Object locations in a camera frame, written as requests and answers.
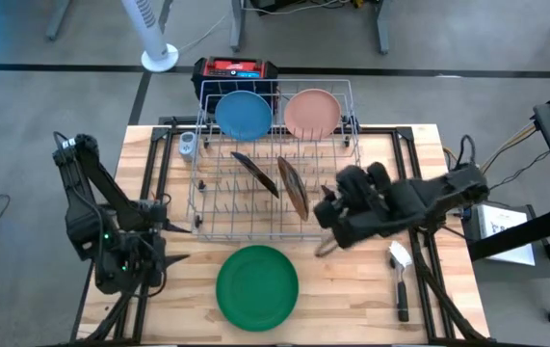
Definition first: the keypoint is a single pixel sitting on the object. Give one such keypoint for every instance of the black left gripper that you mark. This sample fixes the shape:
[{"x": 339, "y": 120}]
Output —
[{"x": 130, "y": 260}]

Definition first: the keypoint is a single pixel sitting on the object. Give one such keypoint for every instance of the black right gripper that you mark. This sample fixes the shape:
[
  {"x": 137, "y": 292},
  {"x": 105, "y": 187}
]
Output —
[{"x": 361, "y": 207}]

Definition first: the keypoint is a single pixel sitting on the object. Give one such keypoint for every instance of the brown glazed plate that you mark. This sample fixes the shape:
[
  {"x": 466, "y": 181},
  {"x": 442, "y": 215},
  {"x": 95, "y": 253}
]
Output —
[{"x": 296, "y": 193}]

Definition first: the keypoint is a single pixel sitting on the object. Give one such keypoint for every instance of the dark teal glazed plate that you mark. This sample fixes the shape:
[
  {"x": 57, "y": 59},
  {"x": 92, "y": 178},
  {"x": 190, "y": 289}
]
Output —
[{"x": 255, "y": 173}]

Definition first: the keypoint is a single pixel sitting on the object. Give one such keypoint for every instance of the green plate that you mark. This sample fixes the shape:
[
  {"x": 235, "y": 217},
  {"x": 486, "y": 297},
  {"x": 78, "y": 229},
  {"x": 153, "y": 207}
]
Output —
[{"x": 256, "y": 288}]

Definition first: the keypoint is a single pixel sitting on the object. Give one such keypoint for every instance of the pink plate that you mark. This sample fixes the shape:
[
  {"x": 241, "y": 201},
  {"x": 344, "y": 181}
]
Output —
[{"x": 313, "y": 114}]

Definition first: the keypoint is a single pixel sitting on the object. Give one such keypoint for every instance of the blue plate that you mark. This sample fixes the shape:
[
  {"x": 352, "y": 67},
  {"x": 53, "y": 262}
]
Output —
[{"x": 243, "y": 115}]

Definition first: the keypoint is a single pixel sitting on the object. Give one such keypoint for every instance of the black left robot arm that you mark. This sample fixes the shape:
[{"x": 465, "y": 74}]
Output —
[{"x": 101, "y": 183}]

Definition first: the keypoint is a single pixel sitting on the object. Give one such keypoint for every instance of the white paper manual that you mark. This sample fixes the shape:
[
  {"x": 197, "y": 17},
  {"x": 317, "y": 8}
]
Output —
[{"x": 503, "y": 231}]

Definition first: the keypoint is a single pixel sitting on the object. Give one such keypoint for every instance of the grey desk leg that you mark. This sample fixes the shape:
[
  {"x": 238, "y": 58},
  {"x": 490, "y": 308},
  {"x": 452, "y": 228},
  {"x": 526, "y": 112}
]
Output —
[
  {"x": 166, "y": 12},
  {"x": 238, "y": 24},
  {"x": 383, "y": 24},
  {"x": 58, "y": 19}
]

